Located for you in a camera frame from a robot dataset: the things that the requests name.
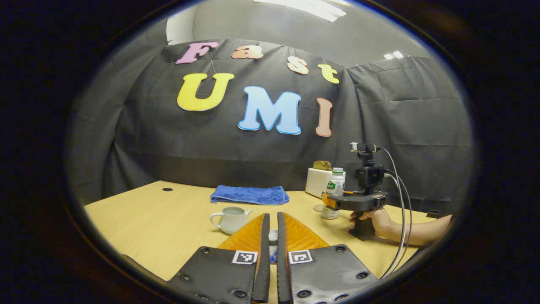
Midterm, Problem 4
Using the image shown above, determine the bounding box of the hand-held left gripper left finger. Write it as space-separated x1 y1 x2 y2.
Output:
167 213 271 304

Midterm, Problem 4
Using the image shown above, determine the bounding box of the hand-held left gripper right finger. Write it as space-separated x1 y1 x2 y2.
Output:
276 212 379 304

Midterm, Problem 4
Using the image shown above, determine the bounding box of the white blue teacup lid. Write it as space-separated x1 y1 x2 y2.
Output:
269 229 279 263

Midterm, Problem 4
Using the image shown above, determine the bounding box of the white water bottle green label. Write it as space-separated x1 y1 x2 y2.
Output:
321 168 346 220

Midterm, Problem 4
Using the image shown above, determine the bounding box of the white teacup with spout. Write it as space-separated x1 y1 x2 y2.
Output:
210 206 253 235

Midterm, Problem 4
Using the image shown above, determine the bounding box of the white toaster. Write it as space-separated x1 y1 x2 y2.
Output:
305 168 346 199

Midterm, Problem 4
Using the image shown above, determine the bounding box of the blue towel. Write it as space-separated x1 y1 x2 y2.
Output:
210 185 290 206

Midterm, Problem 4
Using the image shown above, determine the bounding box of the black backdrop cloth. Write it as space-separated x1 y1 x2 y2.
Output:
67 39 475 216

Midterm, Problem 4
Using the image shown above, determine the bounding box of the black camera cable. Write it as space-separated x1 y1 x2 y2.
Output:
377 146 414 273

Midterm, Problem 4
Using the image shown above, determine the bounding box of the white camera cable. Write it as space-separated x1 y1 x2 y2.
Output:
381 172 406 279

